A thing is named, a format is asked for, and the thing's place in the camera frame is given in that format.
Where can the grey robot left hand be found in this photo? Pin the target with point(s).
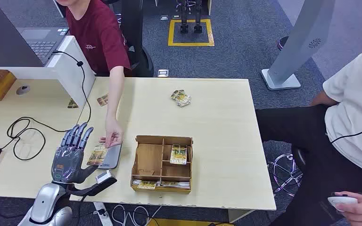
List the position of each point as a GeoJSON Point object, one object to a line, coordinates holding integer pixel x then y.
{"type": "Point", "coordinates": [67, 162]}

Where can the white handheld remote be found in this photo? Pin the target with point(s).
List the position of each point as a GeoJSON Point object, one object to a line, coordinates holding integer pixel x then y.
{"type": "Point", "coordinates": [340, 200]}

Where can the brown gold ID card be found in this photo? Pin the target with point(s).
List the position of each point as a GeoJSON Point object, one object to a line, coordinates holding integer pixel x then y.
{"type": "Point", "coordinates": [96, 156]}

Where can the person's left forearm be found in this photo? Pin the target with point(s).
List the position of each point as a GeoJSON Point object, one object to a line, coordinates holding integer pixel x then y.
{"type": "Point", "coordinates": [115, 93]}

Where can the person's right forearm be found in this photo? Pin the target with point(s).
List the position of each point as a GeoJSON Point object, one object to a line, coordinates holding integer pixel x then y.
{"type": "Point", "coordinates": [323, 99]}

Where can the grey white card reader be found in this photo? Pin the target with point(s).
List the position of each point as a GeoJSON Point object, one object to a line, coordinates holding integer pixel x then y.
{"type": "Point", "coordinates": [113, 156]}

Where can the dark gold card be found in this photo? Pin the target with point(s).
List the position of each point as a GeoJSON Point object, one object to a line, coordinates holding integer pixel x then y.
{"type": "Point", "coordinates": [72, 104]}

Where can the upright gold room key card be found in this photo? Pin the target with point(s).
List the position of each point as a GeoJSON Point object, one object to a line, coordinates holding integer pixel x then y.
{"type": "Point", "coordinates": [178, 154]}

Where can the stacked white key cards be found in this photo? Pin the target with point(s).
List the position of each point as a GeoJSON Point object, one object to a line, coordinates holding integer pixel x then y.
{"type": "Point", "coordinates": [174, 184]}

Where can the person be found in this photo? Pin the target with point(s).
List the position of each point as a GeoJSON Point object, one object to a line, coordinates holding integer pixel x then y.
{"type": "Point", "coordinates": [356, 109]}
{"type": "Point", "coordinates": [96, 34]}

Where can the wooden compartment organizer box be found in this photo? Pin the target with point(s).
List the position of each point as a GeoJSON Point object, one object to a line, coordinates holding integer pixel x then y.
{"type": "Point", "coordinates": [149, 156]}

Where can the white power strip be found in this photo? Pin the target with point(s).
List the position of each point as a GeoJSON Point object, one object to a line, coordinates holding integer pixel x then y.
{"type": "Point", "coordinates": [104, 215]}

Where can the black office chair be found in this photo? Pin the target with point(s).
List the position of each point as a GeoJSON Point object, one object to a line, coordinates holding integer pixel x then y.
{"type": "Point", "coordinates": [143, 65]}

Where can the white desk divider shelf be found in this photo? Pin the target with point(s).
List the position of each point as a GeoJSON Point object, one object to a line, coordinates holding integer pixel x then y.
{"type": "Point", "coordinates": [68, 71]}

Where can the chrome chair base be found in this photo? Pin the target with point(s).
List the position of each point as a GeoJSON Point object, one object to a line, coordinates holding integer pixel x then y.
{"type": "Point", "coordinates": [282, 174]}

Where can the small silver floor socket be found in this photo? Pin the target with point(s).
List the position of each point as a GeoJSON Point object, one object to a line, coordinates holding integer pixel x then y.
{"type": "Point", "coordinates": [164, 17]}
{"type": "Point", "coordinates": [176, 16]}

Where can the black robot leg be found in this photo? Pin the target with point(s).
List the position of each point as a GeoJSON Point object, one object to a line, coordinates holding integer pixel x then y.
{"type": "Point", "coordinates": [184, 18]}
{"type": "Point", "coordinates": [198, 18]}

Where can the dark grey laptop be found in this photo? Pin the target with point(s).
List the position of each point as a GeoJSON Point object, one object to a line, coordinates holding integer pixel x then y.
{"type": "Point", "coordinates": [0, 37]}

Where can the grey kiosk stand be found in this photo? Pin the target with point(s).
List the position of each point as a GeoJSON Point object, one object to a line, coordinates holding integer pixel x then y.
{"type": "Point", "coordinates": [302, 37]}

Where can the dark round floor base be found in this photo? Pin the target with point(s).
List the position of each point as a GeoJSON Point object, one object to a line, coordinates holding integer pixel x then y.
{"type": "Point", "coordinates": [282, 43]}

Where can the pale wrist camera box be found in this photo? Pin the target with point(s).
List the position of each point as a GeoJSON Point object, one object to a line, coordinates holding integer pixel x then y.
{"type": "Point", "coordinates": [106, 178]}

